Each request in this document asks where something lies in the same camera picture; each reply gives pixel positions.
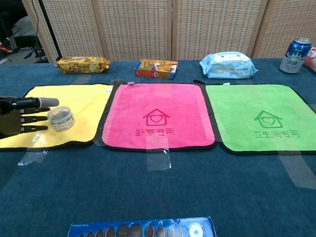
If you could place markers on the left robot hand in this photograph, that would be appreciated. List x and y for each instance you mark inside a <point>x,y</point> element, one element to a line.
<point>10,121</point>

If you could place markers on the small clear round jar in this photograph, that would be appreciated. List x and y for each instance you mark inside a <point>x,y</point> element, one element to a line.
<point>61,121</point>

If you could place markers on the blue battery pack card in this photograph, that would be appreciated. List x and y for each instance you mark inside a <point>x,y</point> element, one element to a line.
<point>140,228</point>

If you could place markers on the clear tape strip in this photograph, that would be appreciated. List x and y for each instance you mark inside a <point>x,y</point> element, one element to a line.
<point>32,155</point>
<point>158,160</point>
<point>296,170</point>

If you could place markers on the yellow cloth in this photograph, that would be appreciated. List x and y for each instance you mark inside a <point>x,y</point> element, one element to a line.
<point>81,103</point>

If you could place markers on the gold biscuit packet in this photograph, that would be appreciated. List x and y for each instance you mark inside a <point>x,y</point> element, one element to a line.
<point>82,65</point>

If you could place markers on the black office chair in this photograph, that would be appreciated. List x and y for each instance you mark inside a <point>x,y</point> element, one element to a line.
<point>10,24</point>

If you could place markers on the black tripod stand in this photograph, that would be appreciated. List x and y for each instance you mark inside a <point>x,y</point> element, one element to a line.
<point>50,29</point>

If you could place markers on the pink cloth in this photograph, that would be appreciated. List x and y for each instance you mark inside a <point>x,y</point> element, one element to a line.
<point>158,98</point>

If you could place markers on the orange and blue carton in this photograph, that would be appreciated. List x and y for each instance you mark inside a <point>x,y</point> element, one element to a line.
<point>155,69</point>

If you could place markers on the wooden woven folding screen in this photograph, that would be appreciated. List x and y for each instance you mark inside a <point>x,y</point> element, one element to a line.
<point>138,27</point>

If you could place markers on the dark blue table cover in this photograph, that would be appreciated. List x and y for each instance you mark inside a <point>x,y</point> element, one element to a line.
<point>158,192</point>

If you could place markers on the light blue wet wipes pack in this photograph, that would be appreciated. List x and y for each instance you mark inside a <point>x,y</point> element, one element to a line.
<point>228,65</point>

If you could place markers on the green cloth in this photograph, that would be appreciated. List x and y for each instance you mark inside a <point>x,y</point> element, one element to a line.
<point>247,103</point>

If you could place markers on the blue drink can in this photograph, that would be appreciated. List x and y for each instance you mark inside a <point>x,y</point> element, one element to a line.
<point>295,56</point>

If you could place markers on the bottle with red white label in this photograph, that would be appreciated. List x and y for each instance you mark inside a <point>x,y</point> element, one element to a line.
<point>311,59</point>

